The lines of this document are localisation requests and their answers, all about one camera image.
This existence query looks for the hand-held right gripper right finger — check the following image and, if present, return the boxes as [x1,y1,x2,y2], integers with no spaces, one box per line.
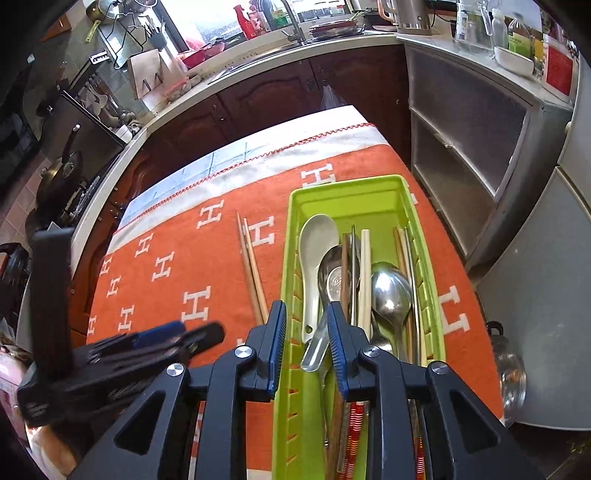
[326,301,544,480]

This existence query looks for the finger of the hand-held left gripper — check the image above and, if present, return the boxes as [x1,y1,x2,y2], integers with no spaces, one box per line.
[87,320,188,366]
[98,322,226,394]

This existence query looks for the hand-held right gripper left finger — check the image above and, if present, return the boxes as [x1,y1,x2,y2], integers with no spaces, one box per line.
[67,300,288,480]

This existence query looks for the large metal soup spoon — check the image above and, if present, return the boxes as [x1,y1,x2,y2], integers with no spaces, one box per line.
[300,244,361,372]

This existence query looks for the oval metal spoon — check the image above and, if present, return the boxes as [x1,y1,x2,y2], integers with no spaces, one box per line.
[370,261,416,365]

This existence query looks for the brown wooden chopstick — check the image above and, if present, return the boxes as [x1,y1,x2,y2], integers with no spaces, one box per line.
[242,217,271,324]
[235,211,264,326]

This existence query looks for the white ceramic spoon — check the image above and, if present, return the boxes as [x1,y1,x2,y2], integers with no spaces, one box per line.
[298,213,340,344]

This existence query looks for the green plastic tray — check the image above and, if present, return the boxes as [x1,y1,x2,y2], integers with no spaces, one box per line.
[272,174,446,480]

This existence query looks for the person's left forearm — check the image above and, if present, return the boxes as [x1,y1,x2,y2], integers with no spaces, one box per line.
[28,422,81,478]

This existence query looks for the orange printed blanket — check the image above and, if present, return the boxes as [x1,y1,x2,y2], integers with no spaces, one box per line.
[85,105,504,480]

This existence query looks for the tan chopstick with red bands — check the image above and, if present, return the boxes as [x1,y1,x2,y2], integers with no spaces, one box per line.
[392,227,414,361]

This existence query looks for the black frying pan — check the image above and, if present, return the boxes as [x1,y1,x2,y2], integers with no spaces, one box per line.
[34,124,86,208]

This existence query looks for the black stove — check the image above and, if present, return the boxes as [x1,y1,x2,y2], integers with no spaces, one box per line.
[37,90,127,222]

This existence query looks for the clear glass bottle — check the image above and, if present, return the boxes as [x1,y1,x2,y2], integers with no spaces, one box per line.
[485,320,528,428]

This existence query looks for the grey frosted-door cabinet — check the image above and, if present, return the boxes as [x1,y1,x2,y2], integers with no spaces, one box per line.
[399,41,578,278]

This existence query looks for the dark wooden cabinets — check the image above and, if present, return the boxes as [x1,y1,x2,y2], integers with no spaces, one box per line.
[69,44,411,333]

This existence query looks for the wooden cutting board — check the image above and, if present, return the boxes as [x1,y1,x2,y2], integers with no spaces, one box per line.
[127,48,188,100]

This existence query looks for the hanging plastic bag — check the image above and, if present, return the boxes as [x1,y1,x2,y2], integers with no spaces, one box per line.
[318,83,345,112]

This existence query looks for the knife holder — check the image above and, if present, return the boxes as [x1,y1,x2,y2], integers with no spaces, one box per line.
[141,9,169,49]

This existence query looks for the grey kitchen countertop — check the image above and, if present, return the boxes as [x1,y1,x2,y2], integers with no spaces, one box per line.
[69,28,583,278]

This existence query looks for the metal pot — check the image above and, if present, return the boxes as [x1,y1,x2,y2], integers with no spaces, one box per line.
[83,0,125,24]

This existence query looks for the red spray bottle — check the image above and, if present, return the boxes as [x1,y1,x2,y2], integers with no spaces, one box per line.
[233,4,259,40]

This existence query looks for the stack of red plates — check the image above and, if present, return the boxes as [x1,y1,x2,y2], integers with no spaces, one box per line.
[308,18,365,40]

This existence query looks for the metal faucet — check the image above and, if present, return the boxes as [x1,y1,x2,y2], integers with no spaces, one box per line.
[279,0,308,44]

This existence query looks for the white bowl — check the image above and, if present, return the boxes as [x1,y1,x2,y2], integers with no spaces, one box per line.
[493,45,536,77]

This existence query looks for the steel kettle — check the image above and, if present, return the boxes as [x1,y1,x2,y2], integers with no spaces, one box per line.
[379,0,437,37]

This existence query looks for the glass pitcher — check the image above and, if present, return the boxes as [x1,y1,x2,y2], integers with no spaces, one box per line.
[452,0,495,54]

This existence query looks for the red label jar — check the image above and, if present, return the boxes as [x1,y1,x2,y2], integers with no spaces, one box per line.
[540,34,580,97]

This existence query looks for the green label bottle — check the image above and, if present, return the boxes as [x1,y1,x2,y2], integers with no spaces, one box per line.
[508,16,539,58]

